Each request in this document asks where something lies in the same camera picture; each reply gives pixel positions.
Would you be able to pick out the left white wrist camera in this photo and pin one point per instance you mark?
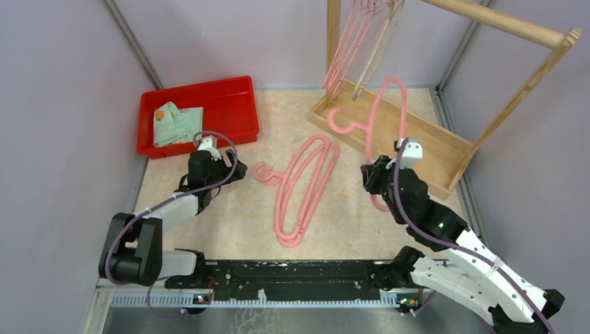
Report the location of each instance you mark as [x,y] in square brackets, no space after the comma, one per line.
[209,144]

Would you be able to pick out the thin pink wire hanger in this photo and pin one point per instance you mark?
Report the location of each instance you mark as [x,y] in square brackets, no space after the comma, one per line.
[368,43]
[359,19]
[334,11]

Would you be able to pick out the green folded cloth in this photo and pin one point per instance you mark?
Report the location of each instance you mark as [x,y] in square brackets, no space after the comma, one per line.
[173,125]

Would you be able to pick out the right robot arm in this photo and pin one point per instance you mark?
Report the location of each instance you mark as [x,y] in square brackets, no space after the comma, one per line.
[486,285]

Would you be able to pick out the beige thick hanger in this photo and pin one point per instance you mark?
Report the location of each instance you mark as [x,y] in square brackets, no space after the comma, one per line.
[386,34]

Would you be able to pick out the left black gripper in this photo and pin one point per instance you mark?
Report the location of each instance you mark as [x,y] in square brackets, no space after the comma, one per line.
[238,173]

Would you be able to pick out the red plastic bin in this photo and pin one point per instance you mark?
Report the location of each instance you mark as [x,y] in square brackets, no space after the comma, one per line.
[229,109]

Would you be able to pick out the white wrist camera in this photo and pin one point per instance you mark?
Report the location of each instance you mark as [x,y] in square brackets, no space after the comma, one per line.
[410,151]
[209,144]

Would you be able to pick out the wooden hanger rack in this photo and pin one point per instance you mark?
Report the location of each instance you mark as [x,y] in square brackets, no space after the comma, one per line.
[446,155]

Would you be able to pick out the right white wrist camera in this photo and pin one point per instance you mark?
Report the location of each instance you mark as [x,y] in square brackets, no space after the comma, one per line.
[410,151]

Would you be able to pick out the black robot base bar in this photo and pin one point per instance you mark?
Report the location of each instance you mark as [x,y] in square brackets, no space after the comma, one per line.
[302,284]

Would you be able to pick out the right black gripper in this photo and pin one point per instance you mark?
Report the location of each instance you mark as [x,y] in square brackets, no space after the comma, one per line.
[373,172]

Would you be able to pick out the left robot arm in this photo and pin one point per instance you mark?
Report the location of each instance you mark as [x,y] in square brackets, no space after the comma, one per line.
[133,250]

